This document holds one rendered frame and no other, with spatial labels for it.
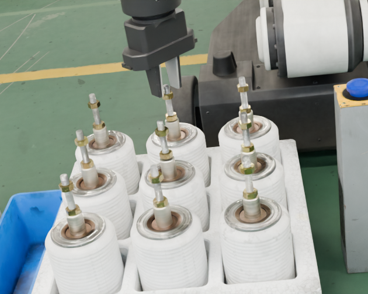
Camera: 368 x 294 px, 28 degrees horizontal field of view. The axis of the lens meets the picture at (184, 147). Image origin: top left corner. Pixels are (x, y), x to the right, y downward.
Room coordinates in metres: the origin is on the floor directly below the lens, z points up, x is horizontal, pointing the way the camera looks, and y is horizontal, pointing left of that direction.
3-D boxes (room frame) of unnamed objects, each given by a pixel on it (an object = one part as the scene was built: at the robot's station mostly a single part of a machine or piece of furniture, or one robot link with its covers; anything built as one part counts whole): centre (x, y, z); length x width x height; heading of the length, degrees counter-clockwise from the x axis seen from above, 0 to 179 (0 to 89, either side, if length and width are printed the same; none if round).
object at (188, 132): (1.03, 0.01, 0.25); 0.08 x 0.08 x 0.01
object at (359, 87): (0.95, -0.27, 0.32); 0.04 x 0.04 x 0.02
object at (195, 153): (1.03, 0.01, 0.16); 0.10 x 0.10 x 0.18
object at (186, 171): (0.92, 0.03, 0.25); 0.08 x 0.08 x 0.01
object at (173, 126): (1.03, 0.01, 0.26); 0.02 x 0.02 x 0.03
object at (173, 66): (1.05, -0.01, 0.36); 0.03 x 0.02 x 0.06; 36
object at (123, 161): (1.05, 0.13, 0.16); 0.10 x 0.10 x 0.18
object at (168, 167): (0.92, 0.03, 0.26); 0.02 x 0.02 x 0.03
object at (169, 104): (1.03, 0.01, 0.30); 0.01 x 0.01 x 0.08
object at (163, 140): (0.92, 0.03, 0.30); 0.01 x 0.01 x 0.08
